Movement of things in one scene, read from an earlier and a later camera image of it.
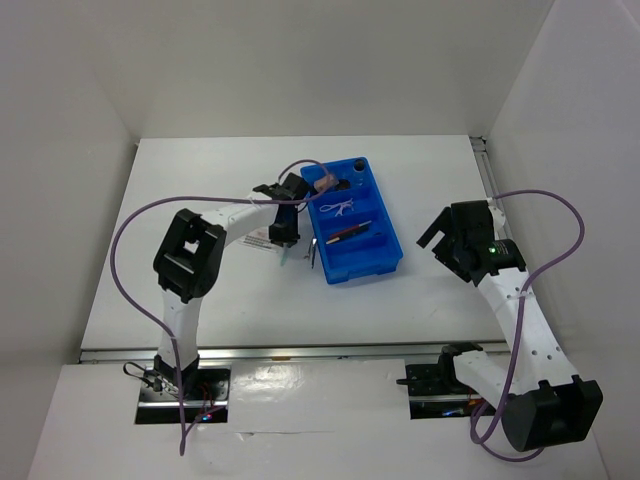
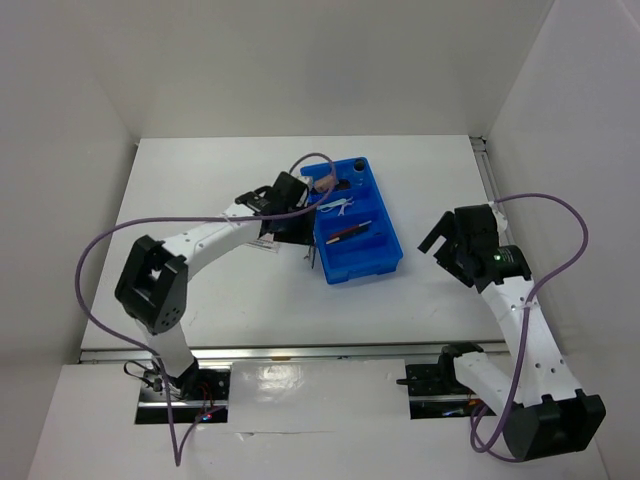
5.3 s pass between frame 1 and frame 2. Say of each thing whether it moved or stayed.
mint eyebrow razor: moved
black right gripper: stayed
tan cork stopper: stayed
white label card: stayed
